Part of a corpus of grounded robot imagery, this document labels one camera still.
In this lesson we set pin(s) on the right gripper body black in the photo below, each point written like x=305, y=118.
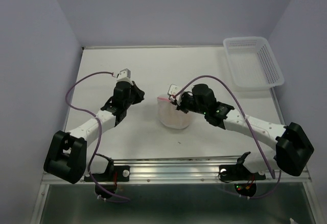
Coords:
x=188, y=103

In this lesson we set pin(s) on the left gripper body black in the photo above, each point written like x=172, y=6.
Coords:
x=135, y=97

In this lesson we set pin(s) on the pink-trimmed mesh laundry bag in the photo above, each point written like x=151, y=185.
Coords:
x=164, y=99

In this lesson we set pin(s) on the beige bra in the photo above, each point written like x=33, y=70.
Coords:
x=169, y=116

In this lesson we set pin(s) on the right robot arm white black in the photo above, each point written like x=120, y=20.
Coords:
x=290, y=148

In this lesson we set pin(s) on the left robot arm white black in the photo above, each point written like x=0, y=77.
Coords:
x=67, y=155

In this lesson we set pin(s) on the white plastic perforated basket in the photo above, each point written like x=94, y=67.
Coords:
x=252, y=64

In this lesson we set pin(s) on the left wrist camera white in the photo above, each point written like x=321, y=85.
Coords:
x=124, y=76

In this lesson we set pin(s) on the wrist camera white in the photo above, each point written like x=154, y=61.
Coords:
x=124, y=76
x=175, y=94

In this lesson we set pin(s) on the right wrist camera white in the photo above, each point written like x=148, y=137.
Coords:
x=175, y=94

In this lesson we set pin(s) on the aluminium rail frame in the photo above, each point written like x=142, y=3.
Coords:
x=173, y=173

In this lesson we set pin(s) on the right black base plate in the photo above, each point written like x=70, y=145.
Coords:
x=238, y=173

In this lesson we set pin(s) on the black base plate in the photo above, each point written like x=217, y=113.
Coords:
x=107, y=185
x=238, y=173

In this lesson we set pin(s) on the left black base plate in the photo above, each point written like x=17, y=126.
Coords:
x=107, y=185

